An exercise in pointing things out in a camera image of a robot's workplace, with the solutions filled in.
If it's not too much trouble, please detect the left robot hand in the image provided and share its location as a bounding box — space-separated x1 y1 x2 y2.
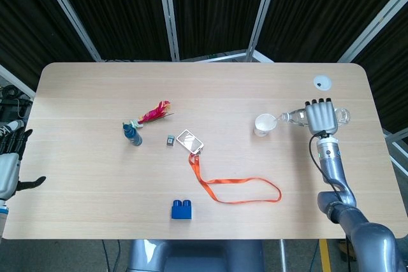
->
0 128 47 199

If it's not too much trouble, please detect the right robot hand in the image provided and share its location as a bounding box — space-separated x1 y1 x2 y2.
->
303 97 339 136

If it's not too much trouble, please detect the transparent plastic water bottle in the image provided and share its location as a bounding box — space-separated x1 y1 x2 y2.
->
276 107 351 128

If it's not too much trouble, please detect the white bottle cap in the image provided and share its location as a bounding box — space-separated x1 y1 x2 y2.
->
312 75 332 90

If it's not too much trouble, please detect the white paper cup blue flower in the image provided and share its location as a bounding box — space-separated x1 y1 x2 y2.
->
254 113 277 138

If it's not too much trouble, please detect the blue spray bottle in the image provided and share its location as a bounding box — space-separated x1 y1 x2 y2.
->
122 121 143 147

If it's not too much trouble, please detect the white sneaker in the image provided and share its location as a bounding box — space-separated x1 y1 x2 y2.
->
0 120 25 136

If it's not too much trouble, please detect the black curtain panel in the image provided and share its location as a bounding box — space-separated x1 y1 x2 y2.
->
0 0 96 91
353 4 408 132
50 0 171 62
168 0 272 59
256 0 408 62

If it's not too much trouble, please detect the clear badge holder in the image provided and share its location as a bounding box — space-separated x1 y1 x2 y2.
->
176 129 205 154

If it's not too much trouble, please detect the metal table leg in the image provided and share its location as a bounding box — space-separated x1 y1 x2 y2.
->
279 239 288 272

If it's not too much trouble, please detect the red feather shuttlecock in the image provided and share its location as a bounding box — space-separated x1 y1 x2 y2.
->
129 100 175 129

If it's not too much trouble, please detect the blue toy building block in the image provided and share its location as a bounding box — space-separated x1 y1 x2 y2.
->
170 199 193 220

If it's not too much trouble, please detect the grey robot torso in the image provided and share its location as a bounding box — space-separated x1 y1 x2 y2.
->
127 239 265 272

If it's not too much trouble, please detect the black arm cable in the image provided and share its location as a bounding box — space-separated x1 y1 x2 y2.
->
307 130 346 203

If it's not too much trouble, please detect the white metal frame post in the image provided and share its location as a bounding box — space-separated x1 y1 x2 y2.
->
245 0 282 62
155 0 181 62
0 64 36 98
35 0 103 62
337 0 408 63
382 127 408 177

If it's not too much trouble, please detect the black cable bundle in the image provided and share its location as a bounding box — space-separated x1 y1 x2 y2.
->
0 84 33 120

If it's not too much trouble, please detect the metal frame foot bar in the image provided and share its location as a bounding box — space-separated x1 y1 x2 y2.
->
180 49 249 62
253 50 275 63

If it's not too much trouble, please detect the orange lanyard strap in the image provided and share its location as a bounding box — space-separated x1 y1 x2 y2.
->
188 152 282 204

